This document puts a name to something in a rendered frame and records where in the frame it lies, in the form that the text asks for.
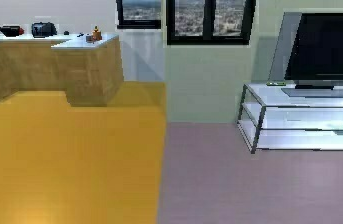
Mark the wooden kitchen counter white top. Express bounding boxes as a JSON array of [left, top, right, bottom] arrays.
[[0, 32, 125, 108]]

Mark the small black framed window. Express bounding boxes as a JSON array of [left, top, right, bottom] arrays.
[[115, 0, 163, 30]]

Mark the orange bottle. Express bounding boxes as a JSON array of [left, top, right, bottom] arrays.
[[92, 25, 103, 42]]

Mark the white glass television stand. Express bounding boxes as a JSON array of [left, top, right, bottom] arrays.
[[235, 82, 343, 155]]

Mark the black toaster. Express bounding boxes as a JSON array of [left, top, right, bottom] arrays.
[[31, 21, 58, 38]]

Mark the black television set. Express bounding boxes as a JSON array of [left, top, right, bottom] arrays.
[[280, 12, 343, 99]]

